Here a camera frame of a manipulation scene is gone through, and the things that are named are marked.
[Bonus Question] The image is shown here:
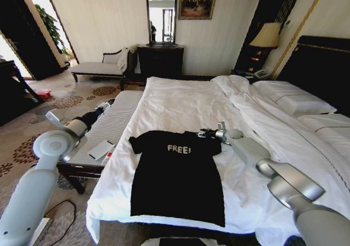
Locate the green potted plant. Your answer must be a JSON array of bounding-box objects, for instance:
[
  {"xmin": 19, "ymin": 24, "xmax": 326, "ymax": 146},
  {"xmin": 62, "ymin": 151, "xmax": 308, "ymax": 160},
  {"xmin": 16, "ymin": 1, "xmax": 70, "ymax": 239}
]
[{"xmin": 34, "ymin": 4, "xmax": 71, "ymax": 57}]

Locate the dark bed headboard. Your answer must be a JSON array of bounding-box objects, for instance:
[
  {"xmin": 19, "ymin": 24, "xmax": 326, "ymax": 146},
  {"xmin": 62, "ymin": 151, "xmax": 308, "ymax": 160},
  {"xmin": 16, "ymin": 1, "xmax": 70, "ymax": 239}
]
[{"xmin": 276, "ymin": 35, "xmax": 350, "ymax": 116}]

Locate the white cloth on chaise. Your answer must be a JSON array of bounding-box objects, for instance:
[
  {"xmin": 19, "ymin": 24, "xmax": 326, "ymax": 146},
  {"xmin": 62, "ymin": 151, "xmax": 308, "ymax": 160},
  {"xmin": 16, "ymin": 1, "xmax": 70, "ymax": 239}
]
[{"xmin": 117, "ymin": 46, "xmax": 132, "ymax": 72}]

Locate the cream chaise longue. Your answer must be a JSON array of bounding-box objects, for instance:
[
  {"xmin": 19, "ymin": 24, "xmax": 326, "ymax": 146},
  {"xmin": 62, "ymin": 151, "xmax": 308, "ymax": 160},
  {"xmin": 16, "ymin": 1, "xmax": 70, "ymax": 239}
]
[{"xmin": 71, "ymin": 48, "xmax": 138, "ymax": 83}]

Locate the table lamp cream shade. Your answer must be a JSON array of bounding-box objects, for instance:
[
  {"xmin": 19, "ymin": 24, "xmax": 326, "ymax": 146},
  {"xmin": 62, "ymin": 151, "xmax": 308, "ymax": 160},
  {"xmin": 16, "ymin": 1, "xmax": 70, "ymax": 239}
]
[{"xmin": 249, "ymin": 22, "xmax": 283, "ymax": 66}]

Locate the striped cushion bed bench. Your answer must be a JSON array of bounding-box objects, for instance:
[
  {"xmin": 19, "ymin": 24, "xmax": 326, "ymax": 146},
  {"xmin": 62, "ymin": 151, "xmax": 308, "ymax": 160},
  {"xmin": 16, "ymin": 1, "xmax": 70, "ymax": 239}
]
[{"xmin": 56, "ymin": 90, "xmax": 145, "ymax": 195}]

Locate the gold framed painting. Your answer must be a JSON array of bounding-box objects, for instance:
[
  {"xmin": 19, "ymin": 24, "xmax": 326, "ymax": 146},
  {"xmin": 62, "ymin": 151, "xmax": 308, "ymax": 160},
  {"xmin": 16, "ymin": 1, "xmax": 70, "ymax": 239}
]
[{"xmin": 178, "ymin": 0, "xmax": 219, "ymax": 21}]

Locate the dark framed standing mirror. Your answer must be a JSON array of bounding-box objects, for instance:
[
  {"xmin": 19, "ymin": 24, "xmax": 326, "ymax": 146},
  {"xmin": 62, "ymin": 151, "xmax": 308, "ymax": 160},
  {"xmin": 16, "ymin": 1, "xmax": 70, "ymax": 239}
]
[{"xmin": 144, "ymin": 0, "xmax": 180, "ymax": 48}]

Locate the dark low wooden stool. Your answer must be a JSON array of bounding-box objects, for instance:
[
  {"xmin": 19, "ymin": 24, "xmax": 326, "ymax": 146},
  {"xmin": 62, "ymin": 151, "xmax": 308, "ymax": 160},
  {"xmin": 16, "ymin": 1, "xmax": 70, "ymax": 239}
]
[{"xmin": 120, "ymin": 74, "xmax": 149, "ymax": 92}]

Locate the black FREE print t-shirt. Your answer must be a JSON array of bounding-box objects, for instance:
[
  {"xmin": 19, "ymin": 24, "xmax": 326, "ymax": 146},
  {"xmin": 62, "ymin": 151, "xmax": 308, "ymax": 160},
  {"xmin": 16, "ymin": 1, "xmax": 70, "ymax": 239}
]
[{"xmin": 128, "ymin": 130, "xmax": 226, "ymax": 228}]

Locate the black floor cable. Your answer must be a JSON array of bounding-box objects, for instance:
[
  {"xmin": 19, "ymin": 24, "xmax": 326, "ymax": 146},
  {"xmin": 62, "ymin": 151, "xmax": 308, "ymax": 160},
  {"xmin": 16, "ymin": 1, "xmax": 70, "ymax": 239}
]
[{"xmin": 43, "ymin": 199, "xmax": 79, "ymax": 231}]

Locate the dark wooden dresser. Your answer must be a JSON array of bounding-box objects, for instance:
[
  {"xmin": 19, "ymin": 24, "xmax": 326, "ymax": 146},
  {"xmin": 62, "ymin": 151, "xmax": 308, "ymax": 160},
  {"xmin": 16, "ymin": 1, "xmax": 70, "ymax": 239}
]
[{"xmin": 136, "ymin": 45, "xmax": 185, "ymax": 81}]

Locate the dark nightstand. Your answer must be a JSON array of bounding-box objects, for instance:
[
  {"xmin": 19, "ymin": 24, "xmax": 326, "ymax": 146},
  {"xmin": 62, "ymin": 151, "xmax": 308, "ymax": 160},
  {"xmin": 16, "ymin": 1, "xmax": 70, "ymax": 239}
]
[{"xmin": 231, "ymin": 69, "xmax": 272, "ymax": 80}]

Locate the white pillow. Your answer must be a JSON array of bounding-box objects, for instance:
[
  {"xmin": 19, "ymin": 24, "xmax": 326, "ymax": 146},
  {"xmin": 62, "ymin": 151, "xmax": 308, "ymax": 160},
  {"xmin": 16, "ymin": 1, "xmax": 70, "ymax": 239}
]
[
  {"xmin": 251, "ymin": 80, "xmax": 338, "ymax": 118},
  {"xmin": 296, "ymin": 113, "xmax": 350, "ymax": 162}
]

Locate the dark wooden desk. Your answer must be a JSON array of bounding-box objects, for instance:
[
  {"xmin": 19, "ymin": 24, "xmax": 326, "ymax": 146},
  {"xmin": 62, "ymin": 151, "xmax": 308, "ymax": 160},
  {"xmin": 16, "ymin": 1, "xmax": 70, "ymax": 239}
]
[{"xmin": 0, "ymin": 60, "xmax": 45, "ymax": 127}]

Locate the dark wooden door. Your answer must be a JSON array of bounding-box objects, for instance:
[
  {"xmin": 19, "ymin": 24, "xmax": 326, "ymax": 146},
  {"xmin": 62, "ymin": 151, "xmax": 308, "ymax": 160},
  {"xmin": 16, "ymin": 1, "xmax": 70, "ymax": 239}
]
[{"xmin": 0, "ymin": 0, "xmax": 63, "ymax": 81}]

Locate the white robot front shell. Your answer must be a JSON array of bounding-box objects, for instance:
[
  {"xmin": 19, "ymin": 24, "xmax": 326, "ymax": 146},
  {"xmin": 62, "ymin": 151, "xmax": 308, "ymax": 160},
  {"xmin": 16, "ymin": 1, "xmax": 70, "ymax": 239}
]
[{"xmin": 142, "ymin": 237, "xmax": 217, "ymax": 246}]

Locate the red object on carpet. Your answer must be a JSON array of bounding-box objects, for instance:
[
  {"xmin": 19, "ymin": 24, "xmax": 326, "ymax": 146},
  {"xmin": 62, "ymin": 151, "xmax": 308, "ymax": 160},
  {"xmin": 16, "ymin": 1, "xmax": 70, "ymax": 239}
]
[{"xmin": 36, "ymin": 89, "xmax": 53, "ymax": 101}]

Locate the white desk telephone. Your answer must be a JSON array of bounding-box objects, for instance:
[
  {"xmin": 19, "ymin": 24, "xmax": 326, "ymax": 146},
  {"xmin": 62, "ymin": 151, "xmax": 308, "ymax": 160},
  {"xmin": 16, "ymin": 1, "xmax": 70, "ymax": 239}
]
[{"xmin": 253, "ymin": 68, "xmax": 270, "ymax": 79}]

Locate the white flat card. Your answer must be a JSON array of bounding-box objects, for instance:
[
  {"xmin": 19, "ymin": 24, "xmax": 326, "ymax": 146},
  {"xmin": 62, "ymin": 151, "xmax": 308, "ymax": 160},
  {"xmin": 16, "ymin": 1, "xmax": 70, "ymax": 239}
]
[{"xmin": 87, "ymin": 139, "xmax": 116, "ymax": 160}]

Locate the white bed duvet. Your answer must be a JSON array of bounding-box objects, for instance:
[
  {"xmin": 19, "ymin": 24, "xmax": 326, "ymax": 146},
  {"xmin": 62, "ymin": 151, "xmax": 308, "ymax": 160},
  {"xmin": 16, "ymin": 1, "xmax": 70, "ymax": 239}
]
[{"xmin": 86, "ymin": 74, "xmax": 350, "ymax": 246}]

